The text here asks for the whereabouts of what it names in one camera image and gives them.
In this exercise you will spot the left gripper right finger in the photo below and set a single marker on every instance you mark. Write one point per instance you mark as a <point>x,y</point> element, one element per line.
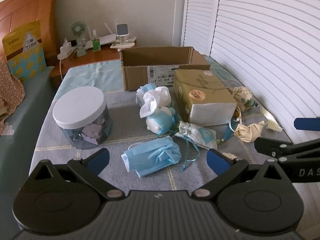
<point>227,171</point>

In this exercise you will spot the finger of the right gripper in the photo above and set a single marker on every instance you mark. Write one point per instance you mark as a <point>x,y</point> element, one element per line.
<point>271,147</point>
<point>307,124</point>

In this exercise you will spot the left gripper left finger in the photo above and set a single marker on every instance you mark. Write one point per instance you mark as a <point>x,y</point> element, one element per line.
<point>88,170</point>

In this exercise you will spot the cream cloth pouch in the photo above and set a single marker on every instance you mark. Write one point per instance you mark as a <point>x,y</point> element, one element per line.
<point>249,133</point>

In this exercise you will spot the light blue drawstring pouch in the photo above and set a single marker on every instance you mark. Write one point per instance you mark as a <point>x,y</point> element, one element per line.
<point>195,137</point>

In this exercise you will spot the blue surgical face mask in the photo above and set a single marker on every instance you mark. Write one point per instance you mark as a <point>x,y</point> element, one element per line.
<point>149,157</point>

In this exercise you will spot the blue white plush toy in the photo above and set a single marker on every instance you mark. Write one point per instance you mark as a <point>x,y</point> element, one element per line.
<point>161,121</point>

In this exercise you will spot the clear jar white lid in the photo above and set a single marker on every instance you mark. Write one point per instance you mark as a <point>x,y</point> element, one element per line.
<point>83,116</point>

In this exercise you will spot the blue grey plaid blanket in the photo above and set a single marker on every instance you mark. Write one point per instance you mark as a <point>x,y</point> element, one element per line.
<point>129,129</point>

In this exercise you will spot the gold tissue box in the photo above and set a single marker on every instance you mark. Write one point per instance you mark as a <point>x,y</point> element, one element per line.
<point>202,97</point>

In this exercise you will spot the wooden nightstand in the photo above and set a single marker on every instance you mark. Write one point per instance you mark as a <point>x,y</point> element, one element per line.
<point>105,54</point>

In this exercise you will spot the white louvered closet doors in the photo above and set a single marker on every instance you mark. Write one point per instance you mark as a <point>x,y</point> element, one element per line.
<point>270,46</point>

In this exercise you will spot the brown dotted cloth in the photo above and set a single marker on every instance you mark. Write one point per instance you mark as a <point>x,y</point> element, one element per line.
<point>11,92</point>

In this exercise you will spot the open cardboard box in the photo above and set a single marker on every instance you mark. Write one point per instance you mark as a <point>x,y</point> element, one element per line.
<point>157,65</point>

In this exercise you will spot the white power strip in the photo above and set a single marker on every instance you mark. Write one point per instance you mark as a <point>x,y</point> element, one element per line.
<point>65,50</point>

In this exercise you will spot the green small bottle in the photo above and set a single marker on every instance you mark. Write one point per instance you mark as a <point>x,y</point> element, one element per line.
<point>95,41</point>

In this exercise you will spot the white remote control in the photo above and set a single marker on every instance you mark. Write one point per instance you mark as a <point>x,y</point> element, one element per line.
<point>123,45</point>

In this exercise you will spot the white wifi router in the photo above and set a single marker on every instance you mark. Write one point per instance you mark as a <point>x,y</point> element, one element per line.
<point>108,39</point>

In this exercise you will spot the yellow blue snack bag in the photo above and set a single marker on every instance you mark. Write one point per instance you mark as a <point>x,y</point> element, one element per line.
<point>24,51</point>

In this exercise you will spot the small green desk fan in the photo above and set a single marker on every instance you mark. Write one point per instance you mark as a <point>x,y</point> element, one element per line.
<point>78,29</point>

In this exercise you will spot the phone on white stand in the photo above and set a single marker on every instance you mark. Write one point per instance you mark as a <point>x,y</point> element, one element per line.
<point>122,32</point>

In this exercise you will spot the wooden headboard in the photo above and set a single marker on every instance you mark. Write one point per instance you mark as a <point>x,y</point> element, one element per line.
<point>19,12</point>

